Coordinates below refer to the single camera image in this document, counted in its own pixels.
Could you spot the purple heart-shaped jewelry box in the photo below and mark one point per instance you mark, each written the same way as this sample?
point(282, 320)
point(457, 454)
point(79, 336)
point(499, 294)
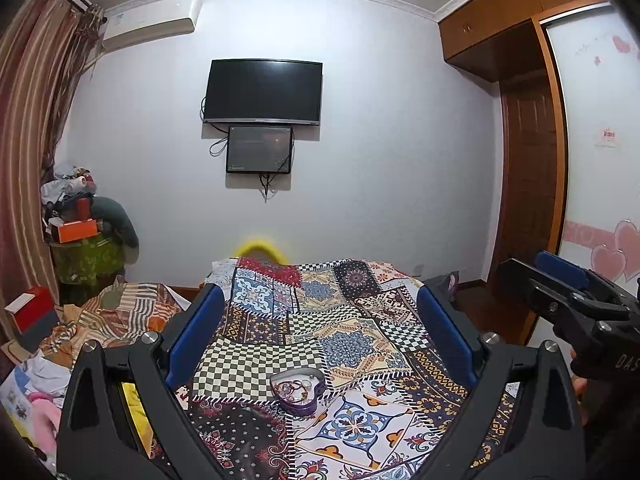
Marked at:
point(300, 407)

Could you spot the dark bag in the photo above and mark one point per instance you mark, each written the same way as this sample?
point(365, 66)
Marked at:
point(442, 287)

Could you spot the small black wall monitor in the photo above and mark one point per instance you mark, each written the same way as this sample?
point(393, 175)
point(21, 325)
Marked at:
point(259, 149)

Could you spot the white printed bag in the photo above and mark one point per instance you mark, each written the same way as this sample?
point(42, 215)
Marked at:
point(30, 385)

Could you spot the wooden door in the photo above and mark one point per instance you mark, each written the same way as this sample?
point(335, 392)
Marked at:
point(527, 180)

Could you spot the assorted jewelry pile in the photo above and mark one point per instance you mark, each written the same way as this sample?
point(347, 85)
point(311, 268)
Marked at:
point(295, 391)

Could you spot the yellow plastic object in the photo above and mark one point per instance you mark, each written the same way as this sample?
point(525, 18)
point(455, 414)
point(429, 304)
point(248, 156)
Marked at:
point(259, 249)

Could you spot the striped orange cloth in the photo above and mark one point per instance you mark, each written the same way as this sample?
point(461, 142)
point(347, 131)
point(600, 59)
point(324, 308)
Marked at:
point(120, 310)

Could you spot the orange box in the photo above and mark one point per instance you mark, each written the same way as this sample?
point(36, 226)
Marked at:
point(77, 230)

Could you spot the person's right hand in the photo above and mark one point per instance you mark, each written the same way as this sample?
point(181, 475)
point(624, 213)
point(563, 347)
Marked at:
point(579, 395)

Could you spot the white air conditioner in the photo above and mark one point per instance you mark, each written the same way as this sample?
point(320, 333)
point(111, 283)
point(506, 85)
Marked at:
point(150, 22)

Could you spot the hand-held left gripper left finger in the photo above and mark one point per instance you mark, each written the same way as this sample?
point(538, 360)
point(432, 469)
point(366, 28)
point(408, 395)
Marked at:
point(195, 332)

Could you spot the green patterned bag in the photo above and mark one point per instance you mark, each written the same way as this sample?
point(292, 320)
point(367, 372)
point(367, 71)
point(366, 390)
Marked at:
point(87, 262)

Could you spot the pink cloth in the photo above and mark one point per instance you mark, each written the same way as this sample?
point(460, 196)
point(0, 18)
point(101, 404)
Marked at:
point(45, 420)

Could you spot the striped brown curtain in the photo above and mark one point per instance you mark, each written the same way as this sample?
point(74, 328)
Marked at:
point(35, 150)

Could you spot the patchwork printed blanket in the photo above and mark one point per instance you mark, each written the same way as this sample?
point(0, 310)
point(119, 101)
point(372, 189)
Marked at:
point(360, 350)

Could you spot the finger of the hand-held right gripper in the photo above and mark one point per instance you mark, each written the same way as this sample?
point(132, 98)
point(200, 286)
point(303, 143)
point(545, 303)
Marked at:
point(562, 267)
point(515, 285)

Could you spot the pink heart stickers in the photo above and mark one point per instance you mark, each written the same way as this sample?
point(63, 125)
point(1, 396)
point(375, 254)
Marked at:
point(617, 252)

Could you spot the white sliding wardrobe door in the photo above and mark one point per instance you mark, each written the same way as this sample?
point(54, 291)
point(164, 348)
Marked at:
point(595, 110)

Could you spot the red box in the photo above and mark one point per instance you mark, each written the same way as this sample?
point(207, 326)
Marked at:
point(35, 310)

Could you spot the black wall television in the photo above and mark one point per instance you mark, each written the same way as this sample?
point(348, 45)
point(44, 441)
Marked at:
point(264, 91)

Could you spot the yellow cloth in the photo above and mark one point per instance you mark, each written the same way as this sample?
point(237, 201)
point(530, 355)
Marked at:
point(135, 410)

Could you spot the small paper note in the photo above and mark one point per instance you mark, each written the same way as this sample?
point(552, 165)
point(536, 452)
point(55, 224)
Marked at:
point(606, 137)

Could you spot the wooden upper wardrobe cabinet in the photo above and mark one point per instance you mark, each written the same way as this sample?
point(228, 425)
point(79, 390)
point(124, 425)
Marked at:
point(510, 20)

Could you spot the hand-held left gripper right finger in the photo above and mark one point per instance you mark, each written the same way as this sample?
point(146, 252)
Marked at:
point(445, 332)

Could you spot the pile of clothes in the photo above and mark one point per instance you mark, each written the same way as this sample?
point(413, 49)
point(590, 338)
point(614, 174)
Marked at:
point(67, 190)

